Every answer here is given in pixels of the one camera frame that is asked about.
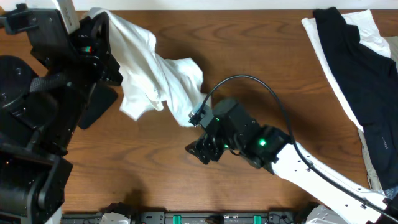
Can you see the folded black garment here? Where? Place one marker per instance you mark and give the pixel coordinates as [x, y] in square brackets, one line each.
[101, 99]

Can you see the white t-shirt in pile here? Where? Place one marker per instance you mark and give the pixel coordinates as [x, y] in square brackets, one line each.
[369, 36]

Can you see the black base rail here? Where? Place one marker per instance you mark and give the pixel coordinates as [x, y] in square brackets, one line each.
[122, 213]

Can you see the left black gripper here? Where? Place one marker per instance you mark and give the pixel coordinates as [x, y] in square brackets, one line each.
[90, 63]

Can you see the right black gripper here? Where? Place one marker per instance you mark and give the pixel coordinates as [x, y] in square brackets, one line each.
[203, 147]

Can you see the white robot print t-shirt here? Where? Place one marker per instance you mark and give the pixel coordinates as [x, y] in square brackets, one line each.
[151, 82]

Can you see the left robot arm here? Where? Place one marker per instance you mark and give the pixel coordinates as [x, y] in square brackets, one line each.
[39, 114]

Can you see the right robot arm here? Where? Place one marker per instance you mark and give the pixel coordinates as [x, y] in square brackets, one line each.
[271, 149]

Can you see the black t-shirt in pile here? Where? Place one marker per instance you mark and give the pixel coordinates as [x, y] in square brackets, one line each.
[369, 83]

